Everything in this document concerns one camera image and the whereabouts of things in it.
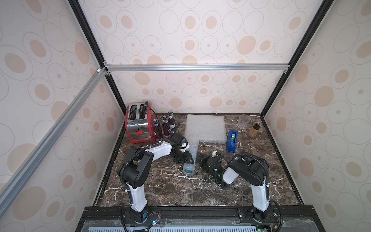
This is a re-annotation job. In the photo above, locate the diagonal aluminium frame bar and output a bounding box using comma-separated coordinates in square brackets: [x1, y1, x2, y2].
[1, 67, 107, 217]

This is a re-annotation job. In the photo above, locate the red and chrome toaster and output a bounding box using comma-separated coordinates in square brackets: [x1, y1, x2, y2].
[125, 102, 156, 145]

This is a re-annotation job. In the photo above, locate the blue liquid glass bottle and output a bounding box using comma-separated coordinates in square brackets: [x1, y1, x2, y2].
[183, 163, 196, 175]

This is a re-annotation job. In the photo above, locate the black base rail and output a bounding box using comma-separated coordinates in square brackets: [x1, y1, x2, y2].
[76, 206, 325, 232]

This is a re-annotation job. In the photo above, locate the clear drinking glass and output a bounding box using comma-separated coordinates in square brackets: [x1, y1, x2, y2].
[237, 115, 251, 129]

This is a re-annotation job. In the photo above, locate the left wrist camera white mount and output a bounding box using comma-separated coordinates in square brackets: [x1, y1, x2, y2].
[180, 140, 190, 152]

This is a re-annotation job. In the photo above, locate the stack of bubble wrap sheets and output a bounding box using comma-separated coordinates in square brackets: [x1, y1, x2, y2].
[184, 114, 227, 144]

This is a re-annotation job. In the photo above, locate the purple bottle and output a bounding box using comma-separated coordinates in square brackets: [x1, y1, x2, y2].
[162, 115, 171, 137]
[168, 110, 176, 132]
[153, 119, 163, 140]

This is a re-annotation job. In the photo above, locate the blue tape dispenser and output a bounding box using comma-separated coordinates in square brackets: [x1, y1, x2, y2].
[226, 130, 238, 153]

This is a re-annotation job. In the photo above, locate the brown spice jar black lid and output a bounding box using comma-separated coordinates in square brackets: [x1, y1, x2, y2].
[248, 124, 260, 138]

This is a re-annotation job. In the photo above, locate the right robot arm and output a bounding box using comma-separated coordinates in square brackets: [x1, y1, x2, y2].
[199, 151, 270, 214]

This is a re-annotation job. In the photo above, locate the black right frame post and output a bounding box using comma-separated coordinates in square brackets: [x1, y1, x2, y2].
[260, 0, 335, 119]

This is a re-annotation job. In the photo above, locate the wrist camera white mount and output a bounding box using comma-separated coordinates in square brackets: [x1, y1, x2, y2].
[180, 140, 190, 152]
[211, 151, 221, 158]

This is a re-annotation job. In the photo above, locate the horizontal aluminium frame bar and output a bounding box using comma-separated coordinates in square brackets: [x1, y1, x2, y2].
[106, 63, 290, 72]

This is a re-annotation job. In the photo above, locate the black frame post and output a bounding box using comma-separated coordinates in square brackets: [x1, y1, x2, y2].
[68, 0, 127, 114]
[260, 0, 335, 119]

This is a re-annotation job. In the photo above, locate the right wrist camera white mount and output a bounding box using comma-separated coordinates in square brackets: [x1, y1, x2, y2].
[211, 151, 221, 158]

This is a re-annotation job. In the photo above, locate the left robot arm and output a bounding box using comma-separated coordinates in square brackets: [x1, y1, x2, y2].
[117, 133, 194, 213]

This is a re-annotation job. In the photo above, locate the black left frame post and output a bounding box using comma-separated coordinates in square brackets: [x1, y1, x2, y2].
[68, 0, 127, 114]

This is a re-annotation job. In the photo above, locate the black toaster power cord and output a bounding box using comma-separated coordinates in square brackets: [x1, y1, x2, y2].
[144, 101, 161, 127]

